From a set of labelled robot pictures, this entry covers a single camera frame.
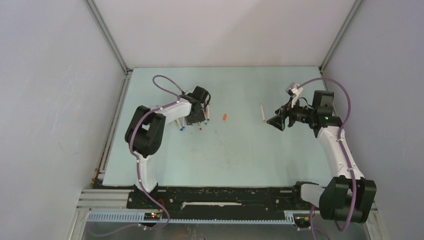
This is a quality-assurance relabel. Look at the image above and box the aluminium frame rail right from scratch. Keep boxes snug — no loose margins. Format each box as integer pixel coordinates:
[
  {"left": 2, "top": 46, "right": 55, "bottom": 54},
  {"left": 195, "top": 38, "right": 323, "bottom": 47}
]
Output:
[{"left": 320, "top": 0, "right": 365, "bottom": 125}]

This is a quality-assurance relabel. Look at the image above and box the grey cable duct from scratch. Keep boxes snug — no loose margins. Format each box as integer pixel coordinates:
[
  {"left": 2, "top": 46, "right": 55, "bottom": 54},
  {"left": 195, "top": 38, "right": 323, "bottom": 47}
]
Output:
[{"left": 86, "top": 211, "right": 310, "bottom": 225}]

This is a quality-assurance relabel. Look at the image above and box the brown cap marker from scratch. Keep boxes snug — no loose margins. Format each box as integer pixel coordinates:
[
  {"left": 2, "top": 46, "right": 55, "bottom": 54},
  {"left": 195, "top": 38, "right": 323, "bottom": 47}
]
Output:
[{"left": 205, "top": 105, "right": 210, "bottom": 121}]

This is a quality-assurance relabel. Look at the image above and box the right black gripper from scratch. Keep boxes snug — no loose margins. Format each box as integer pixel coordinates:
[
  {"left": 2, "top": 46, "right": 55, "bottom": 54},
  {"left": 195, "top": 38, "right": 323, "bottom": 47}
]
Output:
[{"left": 266, "top": 96, "right": 317, "bottom": 131}]

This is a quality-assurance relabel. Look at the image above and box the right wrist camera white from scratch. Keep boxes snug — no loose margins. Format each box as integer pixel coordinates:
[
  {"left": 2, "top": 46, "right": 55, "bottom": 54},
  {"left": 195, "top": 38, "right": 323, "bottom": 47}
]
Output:
[{"left": 285, "top": 82, "right": 304, "bottom": 107}]

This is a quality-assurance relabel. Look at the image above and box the aluminium frame rail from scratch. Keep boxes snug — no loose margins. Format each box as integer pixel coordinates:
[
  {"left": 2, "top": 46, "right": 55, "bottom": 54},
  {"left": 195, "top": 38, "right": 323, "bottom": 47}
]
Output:
[
  {"left": 320, "top": 0, "right": 365, "bottom": 125},
  {"left": 83, "top": 0, "right": 133, "bottom": 186}
]

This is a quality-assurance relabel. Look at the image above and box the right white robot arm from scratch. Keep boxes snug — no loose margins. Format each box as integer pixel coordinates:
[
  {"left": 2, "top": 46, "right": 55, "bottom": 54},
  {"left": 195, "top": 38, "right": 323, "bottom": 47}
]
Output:
[{"left": 266, "top": 89, "right": 377, "bottom": 224}]

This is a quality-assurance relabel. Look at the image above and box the aluminium frame rail left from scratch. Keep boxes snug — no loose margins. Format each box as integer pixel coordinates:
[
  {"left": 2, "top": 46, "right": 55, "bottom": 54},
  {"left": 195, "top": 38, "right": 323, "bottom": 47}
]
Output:
[{"left": 83, "top": 0, "right": 133, "bottom": 186}]

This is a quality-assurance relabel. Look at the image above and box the blue cap thick marker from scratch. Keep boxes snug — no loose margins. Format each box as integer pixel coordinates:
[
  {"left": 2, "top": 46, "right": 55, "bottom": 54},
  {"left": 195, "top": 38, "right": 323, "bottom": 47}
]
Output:
[{"left": 175, "top": 118, "right": 184, "bottom": 131}]

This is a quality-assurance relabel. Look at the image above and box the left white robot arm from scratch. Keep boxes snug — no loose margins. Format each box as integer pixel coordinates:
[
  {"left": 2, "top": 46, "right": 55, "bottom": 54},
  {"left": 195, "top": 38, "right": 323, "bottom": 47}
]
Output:
[{"left": 124, "top": 86, "right": 211, "bottom": 208}]

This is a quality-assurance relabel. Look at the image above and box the orange cap marker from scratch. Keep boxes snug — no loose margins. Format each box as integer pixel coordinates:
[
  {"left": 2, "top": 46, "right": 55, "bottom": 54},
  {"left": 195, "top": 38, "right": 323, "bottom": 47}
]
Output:
[{"left": 260, "top": 103, "right": 267, "bottom": 123}]

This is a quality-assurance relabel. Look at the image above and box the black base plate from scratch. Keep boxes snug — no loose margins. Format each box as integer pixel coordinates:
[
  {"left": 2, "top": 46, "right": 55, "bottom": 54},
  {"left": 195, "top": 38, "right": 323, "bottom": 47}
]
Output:
[{"left": 126, "top": 186, "right": 311, "bottom": 220}]

